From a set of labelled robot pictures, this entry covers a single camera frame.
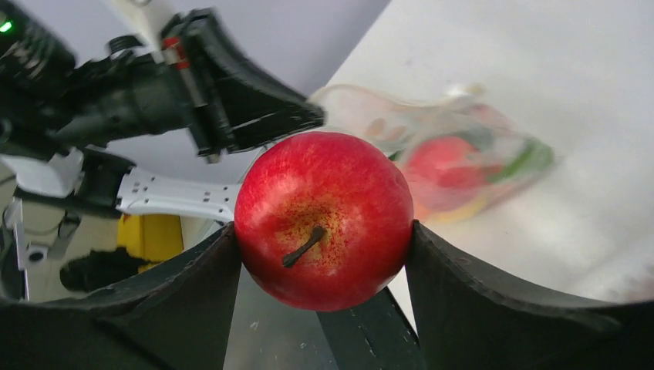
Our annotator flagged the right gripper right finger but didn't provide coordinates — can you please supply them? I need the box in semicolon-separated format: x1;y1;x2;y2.
406;222;653;369

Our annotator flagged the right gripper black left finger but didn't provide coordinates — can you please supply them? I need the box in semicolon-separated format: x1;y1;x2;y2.
1;224;241;369

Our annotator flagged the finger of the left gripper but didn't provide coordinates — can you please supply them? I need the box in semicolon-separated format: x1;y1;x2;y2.
163;8;325;162

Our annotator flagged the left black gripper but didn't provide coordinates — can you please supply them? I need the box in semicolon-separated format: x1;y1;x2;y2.
1;1;199;153

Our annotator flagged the red apple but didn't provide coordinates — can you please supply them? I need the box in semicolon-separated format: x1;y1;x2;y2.
234;132;413;311

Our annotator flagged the red tomato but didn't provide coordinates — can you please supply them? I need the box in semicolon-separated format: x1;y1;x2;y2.
403;136;504;211

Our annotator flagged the clear zip top bag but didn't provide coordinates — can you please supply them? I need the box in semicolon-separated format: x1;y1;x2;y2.
309;84;555;223

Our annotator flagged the orange carrot with leaves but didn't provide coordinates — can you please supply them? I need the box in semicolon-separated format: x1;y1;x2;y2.
488;139;555;183

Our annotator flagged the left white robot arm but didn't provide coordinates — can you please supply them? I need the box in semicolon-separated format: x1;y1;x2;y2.
1;1;325;222

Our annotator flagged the yellow black background object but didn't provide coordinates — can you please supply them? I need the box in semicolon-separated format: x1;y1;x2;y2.
59;214;184;293

